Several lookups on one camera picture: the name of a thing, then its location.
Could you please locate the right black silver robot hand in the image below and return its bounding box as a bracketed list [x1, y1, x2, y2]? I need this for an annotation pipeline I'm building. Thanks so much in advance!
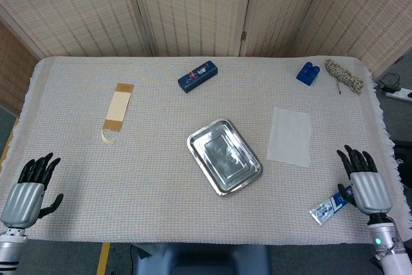
[336, 144, 393, 217]

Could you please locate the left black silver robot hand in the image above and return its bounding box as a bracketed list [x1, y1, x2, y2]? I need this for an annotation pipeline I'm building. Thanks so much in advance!
[1, 152, 64, 229]

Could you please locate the white cloth square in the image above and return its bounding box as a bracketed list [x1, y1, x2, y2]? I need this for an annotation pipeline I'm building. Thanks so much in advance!
[266, 106, 312, 169]

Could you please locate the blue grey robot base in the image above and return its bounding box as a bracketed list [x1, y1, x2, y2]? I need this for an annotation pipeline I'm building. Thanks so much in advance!
[133, 243, 272, 275]

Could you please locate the silver metal tray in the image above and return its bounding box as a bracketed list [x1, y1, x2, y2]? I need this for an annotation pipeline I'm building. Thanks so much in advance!
[186, 119, 263, 197]

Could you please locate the dark blue box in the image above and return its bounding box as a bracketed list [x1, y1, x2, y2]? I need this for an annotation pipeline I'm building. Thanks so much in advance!
[177, 60, 220, 94]

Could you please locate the black object beside table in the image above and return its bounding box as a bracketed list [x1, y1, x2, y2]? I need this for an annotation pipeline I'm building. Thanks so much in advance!
[393, 140, 412, 189]

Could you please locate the blue white toothpaste tube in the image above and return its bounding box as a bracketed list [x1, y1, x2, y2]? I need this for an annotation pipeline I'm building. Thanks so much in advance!
[308, 184, 355, 226]

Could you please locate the yellow floor tape strip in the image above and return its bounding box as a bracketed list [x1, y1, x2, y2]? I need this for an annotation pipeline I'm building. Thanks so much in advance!
[96, 242, 111, 275]

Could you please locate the white power strip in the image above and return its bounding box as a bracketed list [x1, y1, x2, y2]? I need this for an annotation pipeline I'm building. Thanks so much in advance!
[384, 87, 412, 102]

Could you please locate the coiled beige twine bundle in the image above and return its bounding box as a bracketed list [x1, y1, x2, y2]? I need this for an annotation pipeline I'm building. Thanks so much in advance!
[324, 59, 365, 95]

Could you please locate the blue toy building brick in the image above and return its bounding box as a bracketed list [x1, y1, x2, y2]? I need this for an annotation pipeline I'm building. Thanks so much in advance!
[295, 61, 321, 87]

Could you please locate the white woven tablecloth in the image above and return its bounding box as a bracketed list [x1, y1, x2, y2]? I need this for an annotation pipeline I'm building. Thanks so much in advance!
[0, 55, 412, 246]

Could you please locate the beige woven folding screen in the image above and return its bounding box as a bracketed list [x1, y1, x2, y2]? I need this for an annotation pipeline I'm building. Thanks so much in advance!
[0, 0, 412, 118]

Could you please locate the black power cable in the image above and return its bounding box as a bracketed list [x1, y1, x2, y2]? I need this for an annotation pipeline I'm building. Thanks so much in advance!
[377, 72, 402, 93]

